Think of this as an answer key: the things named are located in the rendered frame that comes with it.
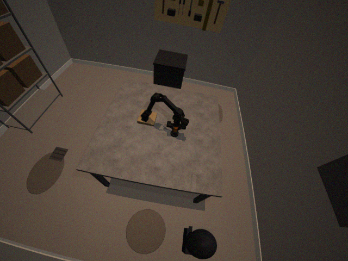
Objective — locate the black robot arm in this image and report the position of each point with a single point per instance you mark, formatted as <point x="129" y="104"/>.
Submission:
<point x="178" y="112"/>

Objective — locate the black round pedestal with silver shaft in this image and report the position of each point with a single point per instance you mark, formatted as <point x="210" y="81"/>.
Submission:
<point x="174" y="134"/>

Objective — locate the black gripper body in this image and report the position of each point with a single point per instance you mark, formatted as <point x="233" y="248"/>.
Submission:
<point x="169" y="124"/>

